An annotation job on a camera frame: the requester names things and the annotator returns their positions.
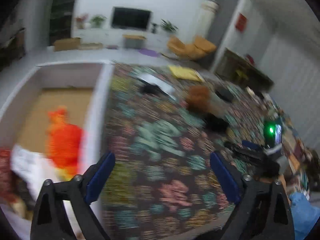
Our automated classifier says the black fabric bundle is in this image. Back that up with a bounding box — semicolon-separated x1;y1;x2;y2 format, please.
203;113;229;134

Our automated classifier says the orange red plush cushion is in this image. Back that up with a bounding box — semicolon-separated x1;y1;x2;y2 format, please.
46;106;84;180

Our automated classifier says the blue gloved hand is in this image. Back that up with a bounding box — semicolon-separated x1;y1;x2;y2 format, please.
289;192;319;239

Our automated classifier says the brown plush toy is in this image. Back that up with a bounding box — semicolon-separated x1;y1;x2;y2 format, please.
185;85;210;113

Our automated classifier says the colourful woven patterned blanket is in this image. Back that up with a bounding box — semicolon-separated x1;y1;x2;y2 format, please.
100;62;313;240

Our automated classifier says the yellow flat cardboard box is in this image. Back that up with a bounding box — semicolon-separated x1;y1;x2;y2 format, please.
168;66;204;82

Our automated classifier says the orange lounge chair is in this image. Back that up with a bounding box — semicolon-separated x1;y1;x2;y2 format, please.
167;35;216;60

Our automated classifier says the white storage box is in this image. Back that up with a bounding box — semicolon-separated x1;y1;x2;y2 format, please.
0;61;115;240

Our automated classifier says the purple floor mat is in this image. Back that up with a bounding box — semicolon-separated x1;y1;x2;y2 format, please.
139;48;159;57

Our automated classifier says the green potted plant right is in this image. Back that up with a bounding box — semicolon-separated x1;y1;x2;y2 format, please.
161;20;178;34

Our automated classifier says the green potted plant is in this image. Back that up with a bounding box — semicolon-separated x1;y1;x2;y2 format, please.
161;20;178;34
90;15;107;28

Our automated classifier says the brown cardboard box floor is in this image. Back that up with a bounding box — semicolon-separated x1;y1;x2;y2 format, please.
53;37;81;51

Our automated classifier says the small wooden bench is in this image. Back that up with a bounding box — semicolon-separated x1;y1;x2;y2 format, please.
123;34;146;49

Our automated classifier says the white tv cabinet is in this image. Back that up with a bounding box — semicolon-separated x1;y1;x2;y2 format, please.
71;28;170;51

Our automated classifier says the dark bookshelf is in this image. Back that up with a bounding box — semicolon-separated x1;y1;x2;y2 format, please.
49;0;75;46

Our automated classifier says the black flat television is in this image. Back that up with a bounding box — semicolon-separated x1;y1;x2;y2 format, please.
111;7;152;31

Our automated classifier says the green potted plant left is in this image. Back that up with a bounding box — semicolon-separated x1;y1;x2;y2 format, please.
90;15;107;28

